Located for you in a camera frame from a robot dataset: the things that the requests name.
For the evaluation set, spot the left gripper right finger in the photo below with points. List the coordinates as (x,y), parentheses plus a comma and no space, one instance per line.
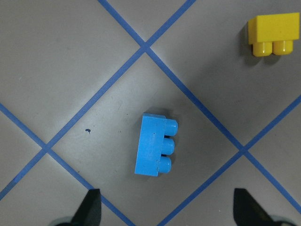
(247,211)

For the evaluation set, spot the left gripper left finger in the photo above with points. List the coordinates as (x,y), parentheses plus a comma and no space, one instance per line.
(89,212)

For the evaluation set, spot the blue toy block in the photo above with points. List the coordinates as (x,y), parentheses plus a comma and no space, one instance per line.
(155,145)

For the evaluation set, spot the yellow toy block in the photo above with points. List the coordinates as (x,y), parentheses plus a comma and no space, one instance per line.
(273,34)

